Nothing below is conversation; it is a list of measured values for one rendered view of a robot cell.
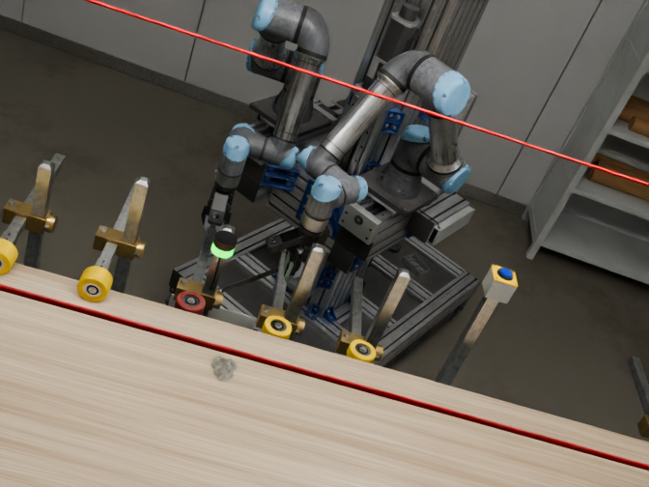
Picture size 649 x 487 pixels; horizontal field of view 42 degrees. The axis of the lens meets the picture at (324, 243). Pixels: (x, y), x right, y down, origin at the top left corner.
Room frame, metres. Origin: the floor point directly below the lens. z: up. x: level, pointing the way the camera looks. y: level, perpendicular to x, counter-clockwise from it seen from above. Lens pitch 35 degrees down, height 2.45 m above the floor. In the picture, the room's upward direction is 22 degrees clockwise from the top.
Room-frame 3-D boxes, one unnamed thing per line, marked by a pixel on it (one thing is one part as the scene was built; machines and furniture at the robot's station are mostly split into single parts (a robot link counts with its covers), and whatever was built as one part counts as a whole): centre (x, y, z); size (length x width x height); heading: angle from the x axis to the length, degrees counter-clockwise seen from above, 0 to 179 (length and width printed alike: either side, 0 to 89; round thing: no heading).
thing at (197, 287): (1.84, 0.28, 0.84); 0.13 x 0.06 x 0.05; 100
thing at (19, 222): (1.82, 0.80, 0.95); 0.50 x 0.04 x 0.04; 10
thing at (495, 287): (1.97, -0.49, 1.18); 0.07 x 0.07 x 0.08; 10
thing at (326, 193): (1.97, 0.05, 1.23); 0.09 x 0.08 x 0.11; 147
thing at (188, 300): (1.74, 0.28, 0.85); 0.08 x 0.08 x 0.11
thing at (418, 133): (2.52, -0.16, 1.20); 0.13 x 0.12 x 0.14; 57
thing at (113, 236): (1.80, 0.53, 0.94); 0.13 x 0.06 x 0.05; 100
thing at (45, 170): (1.76, 0.75, 0.90); 0.03 x 0.03 x 0.48; 10
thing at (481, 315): (1.97, -0.50, 0.92); 0.05 x 0.04 x 0.45; 100
